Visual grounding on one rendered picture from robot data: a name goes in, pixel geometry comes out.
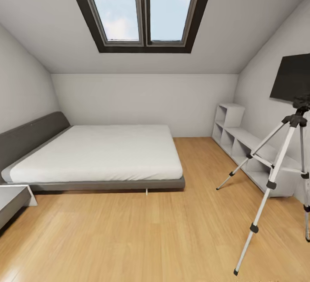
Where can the fixed window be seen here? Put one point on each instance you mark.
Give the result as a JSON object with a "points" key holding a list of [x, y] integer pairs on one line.
{"points": [[143, 26]]}

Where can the bookcase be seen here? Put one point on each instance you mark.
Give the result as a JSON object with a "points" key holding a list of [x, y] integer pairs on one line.
{"points": [[237, 143]]}

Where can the nightstand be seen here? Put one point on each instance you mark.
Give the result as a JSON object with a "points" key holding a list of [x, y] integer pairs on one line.
{"points": [[12, 199]]}

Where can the camera tripod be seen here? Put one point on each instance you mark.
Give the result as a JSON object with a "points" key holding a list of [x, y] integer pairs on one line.
{"points": [[302, 107]]}

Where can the wall mounted tv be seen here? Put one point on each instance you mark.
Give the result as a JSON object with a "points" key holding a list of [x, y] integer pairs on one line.
{"points": [[293, 77]]}

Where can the bed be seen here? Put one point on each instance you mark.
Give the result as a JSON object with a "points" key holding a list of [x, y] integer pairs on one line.
{"points": [[49, 154]]}

